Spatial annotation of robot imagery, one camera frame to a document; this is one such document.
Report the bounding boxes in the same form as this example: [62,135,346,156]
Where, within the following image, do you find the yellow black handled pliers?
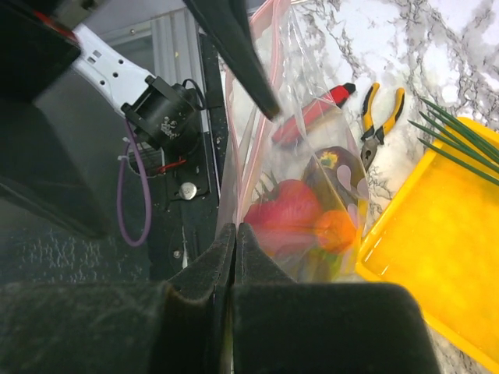
[359,81,406,172]

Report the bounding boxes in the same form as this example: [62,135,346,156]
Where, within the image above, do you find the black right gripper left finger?
[1,224,236,373]

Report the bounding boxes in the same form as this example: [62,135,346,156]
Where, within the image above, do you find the red tomato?
[243,179,324,256]

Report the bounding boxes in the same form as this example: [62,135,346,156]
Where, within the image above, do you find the green chive bundle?
[409,99,498,186]

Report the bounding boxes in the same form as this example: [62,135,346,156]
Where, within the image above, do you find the orange carrot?
[313,210,356,255]

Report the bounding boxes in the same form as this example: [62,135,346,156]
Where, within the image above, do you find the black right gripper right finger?
[232,224,439,373]

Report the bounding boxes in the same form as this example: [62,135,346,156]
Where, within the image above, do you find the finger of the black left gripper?
[184,0,281,120]

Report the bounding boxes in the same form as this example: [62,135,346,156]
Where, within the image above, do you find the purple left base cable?
[116,120,153,248]

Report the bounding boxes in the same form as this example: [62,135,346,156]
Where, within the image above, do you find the red black handled tool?
[271,83,356,147]

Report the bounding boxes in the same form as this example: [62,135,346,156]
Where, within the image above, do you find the clear pink-dotted zip bag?
[218,1,367,283]

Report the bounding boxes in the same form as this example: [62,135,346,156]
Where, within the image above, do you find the yellow plastic tray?
[356,142,498,372]

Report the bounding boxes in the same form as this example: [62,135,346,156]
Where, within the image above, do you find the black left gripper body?
[1,1,117,238]

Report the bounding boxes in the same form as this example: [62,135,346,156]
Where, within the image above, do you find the dark purple round fruit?
[302,146,369,213]

